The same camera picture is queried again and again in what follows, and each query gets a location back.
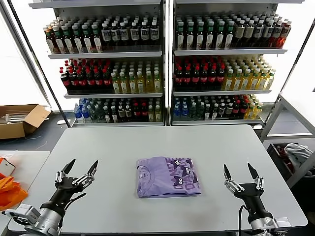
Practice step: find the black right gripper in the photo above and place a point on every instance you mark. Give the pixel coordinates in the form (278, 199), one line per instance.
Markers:
(251, 196)

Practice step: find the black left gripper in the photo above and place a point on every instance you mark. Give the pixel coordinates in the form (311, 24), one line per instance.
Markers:
(64, 188)

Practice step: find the purple t-shirt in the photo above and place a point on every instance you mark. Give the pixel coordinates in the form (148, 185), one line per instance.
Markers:
(157, 177)

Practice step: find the black storage bin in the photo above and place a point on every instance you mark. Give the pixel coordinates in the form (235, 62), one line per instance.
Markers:
(274, 157)

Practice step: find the red garment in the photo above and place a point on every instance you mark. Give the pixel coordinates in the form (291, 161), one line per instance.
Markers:
(281, 151)

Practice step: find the small white floor item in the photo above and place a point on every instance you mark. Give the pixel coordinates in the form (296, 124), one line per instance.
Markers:
(62, 121)

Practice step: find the blue water bottle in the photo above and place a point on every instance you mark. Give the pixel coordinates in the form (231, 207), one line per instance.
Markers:
(77, 113)
(185, 110)
(177, 110)
(85, 113)

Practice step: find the green clear bottle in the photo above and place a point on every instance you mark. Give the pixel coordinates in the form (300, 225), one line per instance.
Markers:
(193, 110)
(93, 113)
(200, 110)

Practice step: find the grey metal shelf board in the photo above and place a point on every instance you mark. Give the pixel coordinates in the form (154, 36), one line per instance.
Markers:
(233, 1)
(105, 54)
(112, 94)
(117, 123)
(215, 121)
(98, 3)
(220, 92)
(230, 51)

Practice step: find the dark bottle white cap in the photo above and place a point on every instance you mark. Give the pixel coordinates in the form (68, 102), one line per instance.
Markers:
(107, 114)
(215, 111)
(207, 111)
(114, 114)

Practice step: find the grey white crumpled garment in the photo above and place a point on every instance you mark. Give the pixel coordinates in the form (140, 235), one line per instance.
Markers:
(297, 152)

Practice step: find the yellow drink bottle white cap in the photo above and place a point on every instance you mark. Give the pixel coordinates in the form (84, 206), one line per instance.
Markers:
(132, 84)
(245, 81)
(228, 81)
(250, 110)
(158, 113)
(257, 109)
(262, 81)
(151, 113)
(140, 84)
(116, 84)
(149, 82)
(270, 81)
(124, 84)
(157, 82)
(236, 81)
(254, 81)

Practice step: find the cola bottle red cap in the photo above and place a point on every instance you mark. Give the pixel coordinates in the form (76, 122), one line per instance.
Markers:
(179, 79)
(196, 79)
(99, 81)
(204, 79)
(136, 111)
(236, 109)
(187, 79)
(220, 79)
(82, 81)
(243, 109)
(66, 81)
(144, 111)
(212, 79)
(107, 81)
(74, 81)
(90, 81)

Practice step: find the small white orange box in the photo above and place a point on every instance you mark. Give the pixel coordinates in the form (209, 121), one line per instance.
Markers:
(7, 167)

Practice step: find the orange cloth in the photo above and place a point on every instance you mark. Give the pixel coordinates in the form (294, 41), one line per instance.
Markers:
(9, 191)

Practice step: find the open cardboard box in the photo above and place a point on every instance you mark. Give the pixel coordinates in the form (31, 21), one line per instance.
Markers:
(14, 129)

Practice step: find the white packing sheets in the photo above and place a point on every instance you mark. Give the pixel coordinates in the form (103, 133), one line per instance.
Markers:
(12, 117)

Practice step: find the thin dark diagonal pole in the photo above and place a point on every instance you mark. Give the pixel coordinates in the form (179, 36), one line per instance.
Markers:
(288, 73)

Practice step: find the dark tea bottle green label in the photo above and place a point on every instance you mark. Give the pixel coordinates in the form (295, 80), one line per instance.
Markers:
(97, 40)
(229, 38)
(59, 41)
(210, 38)
(78, 41)
(87, 40)
(68, 41)
(220, 38)
(180, 38)
(190, 38)
(200, 38)

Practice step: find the reddish tea bottle white cap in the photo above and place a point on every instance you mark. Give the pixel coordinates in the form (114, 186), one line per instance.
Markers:
(49, 41)

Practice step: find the dark drink bottle white label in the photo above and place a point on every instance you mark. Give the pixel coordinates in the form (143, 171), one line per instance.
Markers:
(124, 34)
(268, 32)
(135, 34)
(144, 34)
(276, 32)
(106, 35)
(154, 34)
(259, 32)
(115, 34)

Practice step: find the dark drink bottle beige label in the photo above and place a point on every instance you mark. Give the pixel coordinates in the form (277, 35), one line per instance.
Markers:
(249, 32)
(239, 32)

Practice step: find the red drink bottle white cap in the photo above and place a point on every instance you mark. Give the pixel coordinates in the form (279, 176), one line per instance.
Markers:
(286, 32)

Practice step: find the grey metal shelf unit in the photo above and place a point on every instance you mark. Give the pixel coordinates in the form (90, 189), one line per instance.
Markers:
(98, 10)
(220, 8)

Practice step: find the black diagonal frame pole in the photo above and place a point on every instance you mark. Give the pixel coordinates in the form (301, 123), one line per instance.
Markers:
(59, 110)

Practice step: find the grey metal frame table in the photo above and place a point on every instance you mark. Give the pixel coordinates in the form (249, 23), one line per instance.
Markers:
(289, 134)

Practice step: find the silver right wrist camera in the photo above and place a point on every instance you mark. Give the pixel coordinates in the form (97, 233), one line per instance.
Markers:
(280, 222)

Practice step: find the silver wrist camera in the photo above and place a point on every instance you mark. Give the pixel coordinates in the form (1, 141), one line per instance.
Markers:
(24, 214)
(280, 222)

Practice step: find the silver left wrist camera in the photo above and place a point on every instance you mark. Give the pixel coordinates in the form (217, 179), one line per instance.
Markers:
(24, 214)

